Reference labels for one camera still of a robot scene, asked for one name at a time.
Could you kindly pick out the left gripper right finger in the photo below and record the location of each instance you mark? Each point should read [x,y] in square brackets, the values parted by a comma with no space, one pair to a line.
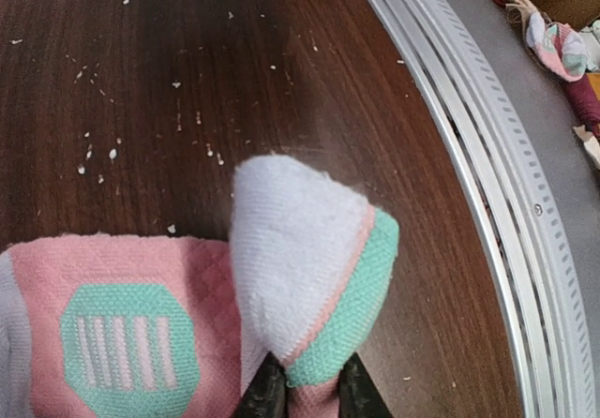
[358,395]

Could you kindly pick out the pink patterned sock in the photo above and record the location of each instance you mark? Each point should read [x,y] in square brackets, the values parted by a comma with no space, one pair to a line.
[131,326]

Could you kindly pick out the spare socks pile outside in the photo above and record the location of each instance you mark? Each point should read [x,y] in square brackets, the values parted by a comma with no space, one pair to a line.
[561,50]

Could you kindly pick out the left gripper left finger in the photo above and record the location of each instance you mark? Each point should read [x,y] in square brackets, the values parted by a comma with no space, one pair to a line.
[266,396]

